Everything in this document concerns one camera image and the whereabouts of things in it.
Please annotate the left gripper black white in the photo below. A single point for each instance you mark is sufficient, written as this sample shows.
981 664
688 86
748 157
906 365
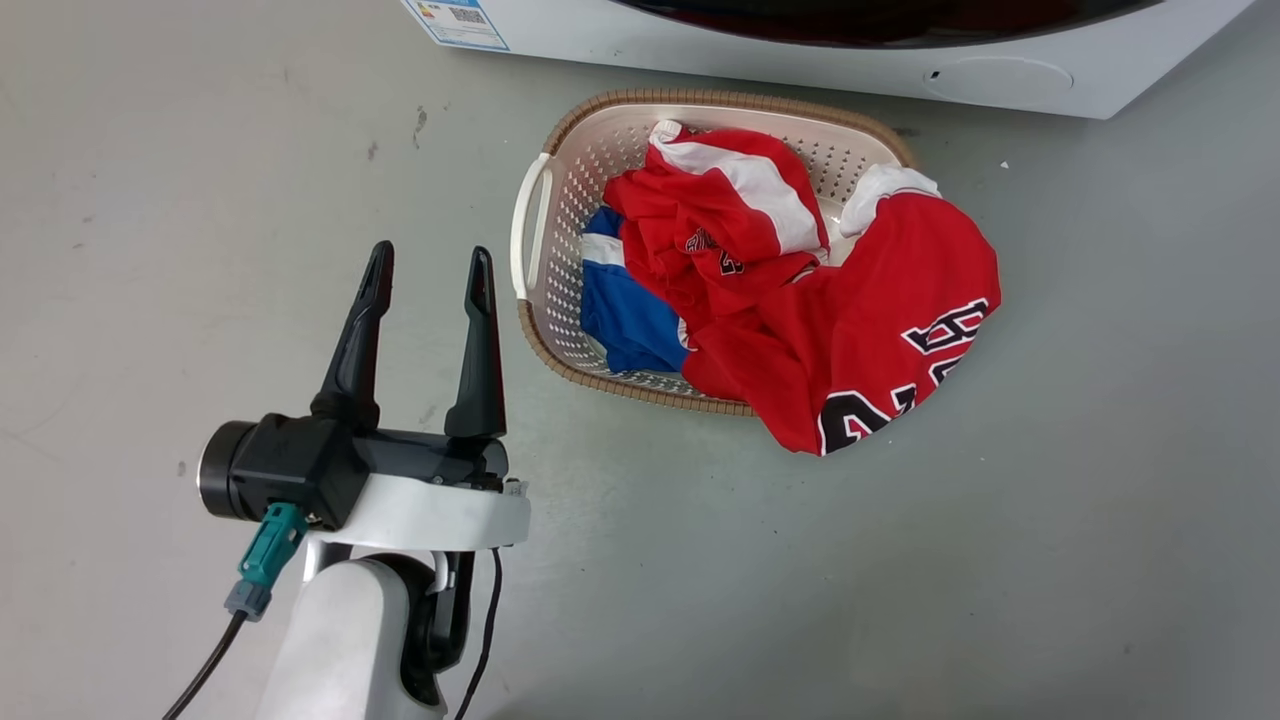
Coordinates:
430 510

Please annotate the white washing machine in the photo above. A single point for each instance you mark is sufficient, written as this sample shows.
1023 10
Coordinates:
780 62

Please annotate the dark washing machine door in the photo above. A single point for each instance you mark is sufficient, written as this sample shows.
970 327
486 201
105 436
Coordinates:
880 20

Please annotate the blue white garment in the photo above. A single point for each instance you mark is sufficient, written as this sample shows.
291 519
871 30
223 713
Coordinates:
630 315

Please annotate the beige perforated laundry basket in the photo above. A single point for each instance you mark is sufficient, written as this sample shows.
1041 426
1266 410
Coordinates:
590 170

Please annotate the red jersey with white stripes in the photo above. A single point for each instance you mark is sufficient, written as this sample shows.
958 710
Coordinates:
715 235

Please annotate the blue energy label sticker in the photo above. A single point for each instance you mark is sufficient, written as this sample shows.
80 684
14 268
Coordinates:
455 20

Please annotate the red jersey with black numbers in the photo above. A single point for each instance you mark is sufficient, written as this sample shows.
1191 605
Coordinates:
860 320

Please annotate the round white filter cover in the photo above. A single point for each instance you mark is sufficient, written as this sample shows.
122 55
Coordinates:
998 79

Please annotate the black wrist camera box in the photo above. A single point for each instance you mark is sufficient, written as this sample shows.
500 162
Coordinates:
285 465

